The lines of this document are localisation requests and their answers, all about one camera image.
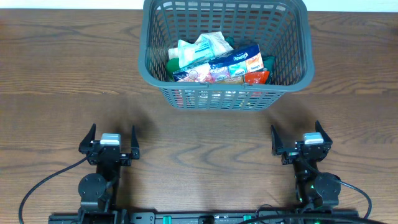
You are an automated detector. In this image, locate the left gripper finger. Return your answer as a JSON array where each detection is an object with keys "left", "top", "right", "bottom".
[
  {"left": 78, "top": 124, "right": 96, "bottom": 154},
  {"left": 131, "top": 126, "right": 140, "bottom": 159}
]

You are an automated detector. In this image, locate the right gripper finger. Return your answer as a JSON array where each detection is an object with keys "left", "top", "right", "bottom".
[
  {"left": 315, "top": 120, "right": 333, "bottom": 145},
  {"left": 271, "top": 125, "right": 284, "bottom": 156}
]

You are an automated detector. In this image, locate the orange biscuit packet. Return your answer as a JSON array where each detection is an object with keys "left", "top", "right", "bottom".
[{"left": 214, "top": 70, "right": 271, "bottom": 85}]

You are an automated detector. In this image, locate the green Nescafe bag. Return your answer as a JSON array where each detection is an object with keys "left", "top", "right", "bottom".
[{"left": 225, "top": 36, "right": 276, "bottom": 82}]

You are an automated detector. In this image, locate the Kleenex tissue multipack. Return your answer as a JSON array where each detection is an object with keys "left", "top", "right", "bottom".
[{"left": 172, "top": 44, "right": 264, "bottom": 83}]

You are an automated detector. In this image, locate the green lid jar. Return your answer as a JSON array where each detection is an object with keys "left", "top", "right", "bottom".
[{"left": 165, "top": 58, "right": 180, "bottom": 82}]

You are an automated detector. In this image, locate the teal small sachet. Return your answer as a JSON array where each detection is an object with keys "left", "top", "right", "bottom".
[{"left": 177, "top": 37, "right": 215, "bottom": 68}]

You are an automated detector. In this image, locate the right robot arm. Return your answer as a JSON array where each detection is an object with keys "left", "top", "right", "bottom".
[{"left": 271, "top": 121, "right": 341, "bottom": 210}]

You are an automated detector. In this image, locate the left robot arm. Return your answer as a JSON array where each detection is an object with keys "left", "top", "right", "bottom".
[{"left": 78, "top": 124, "right": 140, "bottom": 213}]

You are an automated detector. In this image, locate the grey plastic basket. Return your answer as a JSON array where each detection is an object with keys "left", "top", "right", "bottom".
[{"left": 138, "top": 0, "right": 315, "bottom": 111}]

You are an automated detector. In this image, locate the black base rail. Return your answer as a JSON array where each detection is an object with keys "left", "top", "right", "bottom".
[{"left": 48, "top": 211, "right": 360, "bottom": 224}]

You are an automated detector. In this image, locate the right black cable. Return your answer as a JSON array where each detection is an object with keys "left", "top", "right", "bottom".
[{"left": 310, "top": 167, "right": 373, "bottom": 220}]

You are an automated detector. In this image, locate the black cable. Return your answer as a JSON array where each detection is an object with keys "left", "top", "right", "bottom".
[
  {"left": 18, "top": 155, "right": 91, "bottom": 224},
  {"left": 310, "top": 167, "right": 373, "bottom": 220}
]

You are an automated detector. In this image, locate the left black cable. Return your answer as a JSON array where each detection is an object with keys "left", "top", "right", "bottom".
[{"left": 18, "top": 155, "right": 91, "bottom": 224}]

